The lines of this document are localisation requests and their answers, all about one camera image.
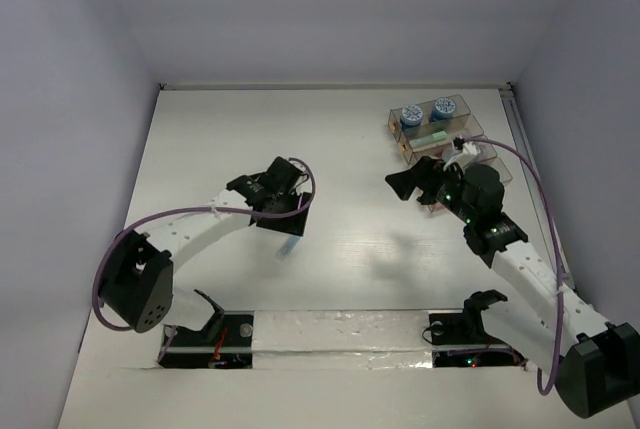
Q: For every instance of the green highlighter pen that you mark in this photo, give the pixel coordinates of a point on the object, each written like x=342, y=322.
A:
x=429, y=139

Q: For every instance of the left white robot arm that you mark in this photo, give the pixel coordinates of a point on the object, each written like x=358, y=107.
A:
x=133, y=288

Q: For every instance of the clear tiered organizer tray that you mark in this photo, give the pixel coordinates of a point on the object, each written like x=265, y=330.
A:
x=463, y=124

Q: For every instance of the blue ink jar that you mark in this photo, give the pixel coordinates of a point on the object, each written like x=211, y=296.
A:
x=443, y=109
x=411, y=116

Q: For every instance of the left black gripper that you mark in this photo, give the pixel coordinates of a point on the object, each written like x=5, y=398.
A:
x=282, y=216

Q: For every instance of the blue ink jar front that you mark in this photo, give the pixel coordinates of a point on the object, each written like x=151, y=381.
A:
x=411, y=116

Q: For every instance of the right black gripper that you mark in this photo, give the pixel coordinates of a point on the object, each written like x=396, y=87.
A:
x=424, y=175

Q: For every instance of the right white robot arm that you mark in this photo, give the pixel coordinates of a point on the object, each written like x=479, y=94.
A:
x=592, y=363

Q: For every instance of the blue highlighter pen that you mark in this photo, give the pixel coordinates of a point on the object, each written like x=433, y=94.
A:
x=287, y=248

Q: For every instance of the orange capped highlighter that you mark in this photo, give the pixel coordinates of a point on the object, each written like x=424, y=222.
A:
x=437, y=207

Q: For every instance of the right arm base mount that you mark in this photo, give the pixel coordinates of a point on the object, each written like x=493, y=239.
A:
x=458, y=339

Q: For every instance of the blue ink jar back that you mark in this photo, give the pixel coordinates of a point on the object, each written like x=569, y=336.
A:
x=443, y=109

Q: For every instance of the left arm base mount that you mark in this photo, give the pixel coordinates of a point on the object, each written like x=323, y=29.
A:
x=224, y=342

